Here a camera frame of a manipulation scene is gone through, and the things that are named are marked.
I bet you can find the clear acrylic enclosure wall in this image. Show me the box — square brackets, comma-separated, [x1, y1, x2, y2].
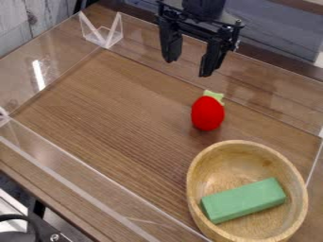
[0, 14, 323, 242]

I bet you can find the oval wooden bowl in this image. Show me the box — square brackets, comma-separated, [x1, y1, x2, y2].
[186, 140, 309, 242]

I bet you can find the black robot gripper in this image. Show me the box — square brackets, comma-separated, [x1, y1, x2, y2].
[157, 0, 245, 78]

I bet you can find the clear acrylic corner bracket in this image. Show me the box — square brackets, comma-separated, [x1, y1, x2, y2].
[79, 12, 124, 49]

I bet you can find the black table clamp stand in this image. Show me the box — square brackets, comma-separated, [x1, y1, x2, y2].
[0, 199, 76, 242]

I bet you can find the green rectangular block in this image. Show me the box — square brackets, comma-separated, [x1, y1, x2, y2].
[199, 178, 287, 224]

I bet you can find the red plush strawberry toy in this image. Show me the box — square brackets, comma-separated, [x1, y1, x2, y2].
[191, 90, 225, 131]

